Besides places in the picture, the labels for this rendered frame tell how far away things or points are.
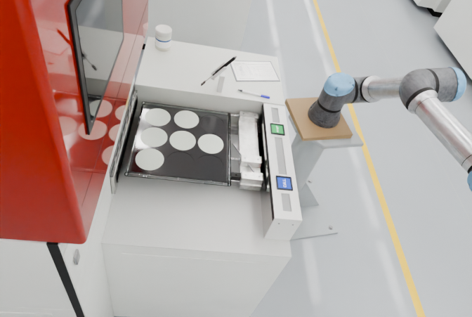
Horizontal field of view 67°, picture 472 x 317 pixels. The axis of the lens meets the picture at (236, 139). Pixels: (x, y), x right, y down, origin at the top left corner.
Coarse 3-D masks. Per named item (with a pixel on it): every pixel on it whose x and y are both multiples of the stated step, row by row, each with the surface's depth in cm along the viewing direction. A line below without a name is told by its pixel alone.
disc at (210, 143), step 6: (204, 138) 140; (210, 138) 140; (216, 138) 141; (198, 144) 137; (204, 144) 138; (210, 144) 138; (216, 144) 139; (222, 144) 140; (204, 150) 136; (210, 150) 136; (216, 150) 137
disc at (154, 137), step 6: (144, 132) 136; (150, 132) 137; (156, 132) 137; (162, 132) 138; (144, 138) 134; (150, 138) 135; (156, 138) 135; (162, 138) 136; (150, 144) 133; (156, 144) 133; (162, 144) 134
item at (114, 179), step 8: (136, 96) 144; (136, 104) 149; (128, 120) 133; (128, 128) 132; (128, 136) 137; (120, 144) 125; (128, 144) 137; (120, 152) 123; (120, 160) 129; (120, 168) 127; (112, 176) 116; (112, 184) 118; (112, 192) 121
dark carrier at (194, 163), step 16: (144, 112) 143; (176, 112) 146; (208, 112) 150; (144, 128) 137; (160, 128) 139; (176, 128) 141; (192, 128) 142; (208, 128) 144; (224, 128) 146; (144, 144) 132; (224, 144) 140; (176, 160) 130; (192, 160) 132; (208, 160) 133; (224, 160) 134; (176, 176) 126; (192, 176) 127; (208, 176) 128; (224, 176) 129
